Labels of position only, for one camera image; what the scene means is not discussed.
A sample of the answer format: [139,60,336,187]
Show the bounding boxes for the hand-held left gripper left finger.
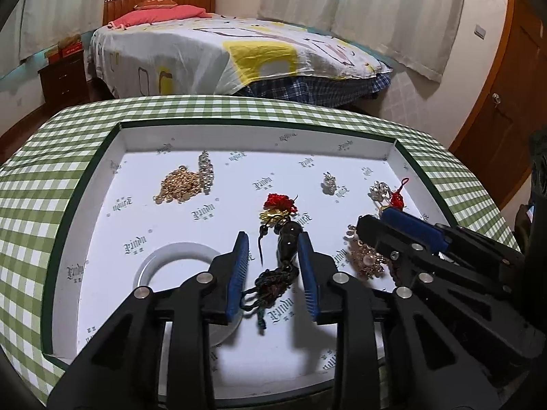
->
[47,231,251,410]

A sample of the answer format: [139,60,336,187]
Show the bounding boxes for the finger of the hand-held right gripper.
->
[380,208,524,295]
[357,216,539,385]

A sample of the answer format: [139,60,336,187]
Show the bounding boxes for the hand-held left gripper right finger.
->
[297,231,501,410]

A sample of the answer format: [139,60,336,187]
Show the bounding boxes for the gold pearl cluster brooch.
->
[344,224,398,283]

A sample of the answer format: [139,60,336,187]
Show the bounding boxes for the small red knot ornament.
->
[390,177,410,211]

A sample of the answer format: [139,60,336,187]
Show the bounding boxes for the black tassel pendant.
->
[239,220,302,334]

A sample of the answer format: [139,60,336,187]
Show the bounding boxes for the crystal flower brooch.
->
[368,180,391,203]

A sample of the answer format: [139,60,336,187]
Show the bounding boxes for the small silver brooch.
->
[320,172,340,195]

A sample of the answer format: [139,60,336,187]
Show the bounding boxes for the red knot charm gold coin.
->
[256,193,300,268]

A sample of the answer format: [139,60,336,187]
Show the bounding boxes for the green box white inside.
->
[40,120,454,408]

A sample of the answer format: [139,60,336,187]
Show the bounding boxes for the gold chain necklace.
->
[153,166,201,204]

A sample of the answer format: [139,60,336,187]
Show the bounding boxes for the silver rhinestone strip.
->
[197,150,215,191]

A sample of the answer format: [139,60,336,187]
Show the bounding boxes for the white round plate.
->
[134,242,244,346]

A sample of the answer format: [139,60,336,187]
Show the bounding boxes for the wooden door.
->
[449,0,547,210]

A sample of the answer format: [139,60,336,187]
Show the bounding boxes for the blue plaid mattress sheet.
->
[248,72,391,107]

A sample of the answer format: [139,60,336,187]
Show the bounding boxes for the green checkered tablecloth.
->
[0,96,522,406]

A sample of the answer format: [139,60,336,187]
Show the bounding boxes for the patterned white bedsheet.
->
[88,13,394,97]

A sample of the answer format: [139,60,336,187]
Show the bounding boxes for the dark wooden nightstand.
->
[38,49,90,107]

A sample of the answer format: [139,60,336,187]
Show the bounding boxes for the pink pillow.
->
[107,5,212,30]

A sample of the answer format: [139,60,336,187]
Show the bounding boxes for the red boxes stack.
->
[46,34,85,65]

